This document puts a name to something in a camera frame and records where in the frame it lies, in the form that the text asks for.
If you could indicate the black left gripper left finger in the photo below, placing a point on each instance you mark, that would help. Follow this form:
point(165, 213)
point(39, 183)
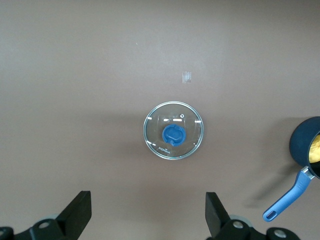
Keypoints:
point(72, 220)

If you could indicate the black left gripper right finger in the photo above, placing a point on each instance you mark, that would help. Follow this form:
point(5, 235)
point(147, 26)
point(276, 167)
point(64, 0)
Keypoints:
point(220, 225)

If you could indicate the yellow potato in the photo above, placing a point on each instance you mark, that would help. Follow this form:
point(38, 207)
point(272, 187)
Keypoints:
point(315, 150)

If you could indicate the clear tape piece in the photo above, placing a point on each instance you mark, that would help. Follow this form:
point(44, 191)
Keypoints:
point(186, 77)

